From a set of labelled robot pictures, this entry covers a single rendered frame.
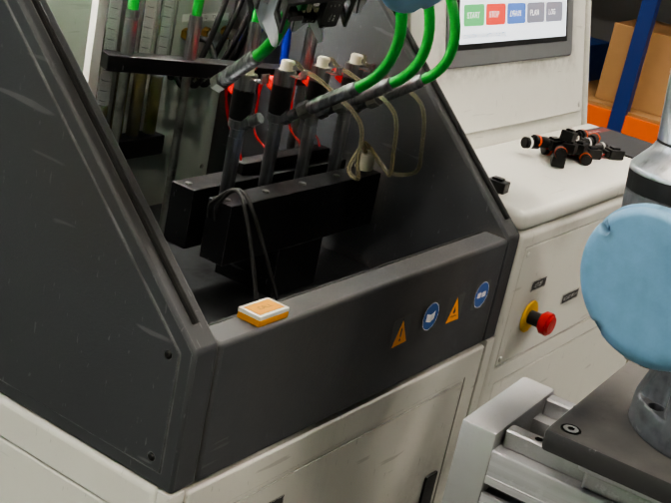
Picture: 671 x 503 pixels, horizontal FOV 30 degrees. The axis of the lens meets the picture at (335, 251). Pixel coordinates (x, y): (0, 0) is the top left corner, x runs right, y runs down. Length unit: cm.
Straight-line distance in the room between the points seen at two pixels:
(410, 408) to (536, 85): 79
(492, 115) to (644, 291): 128
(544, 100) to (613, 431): 131
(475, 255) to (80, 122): 62
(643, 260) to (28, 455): 79
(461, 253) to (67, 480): 59
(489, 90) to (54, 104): 99
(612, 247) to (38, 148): 65
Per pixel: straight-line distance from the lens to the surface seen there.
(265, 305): 131
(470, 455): 110
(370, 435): 160
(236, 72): 142
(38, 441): 140
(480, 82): 207
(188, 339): 121
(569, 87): 238
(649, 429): 104
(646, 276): 85
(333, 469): 155
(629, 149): 232
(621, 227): 86
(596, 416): 106
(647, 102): 687
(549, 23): 228
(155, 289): 122
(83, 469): 136
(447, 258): 160
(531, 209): 180
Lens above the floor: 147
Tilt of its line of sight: 20 degrees down
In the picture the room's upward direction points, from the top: 12 degrees clockwise
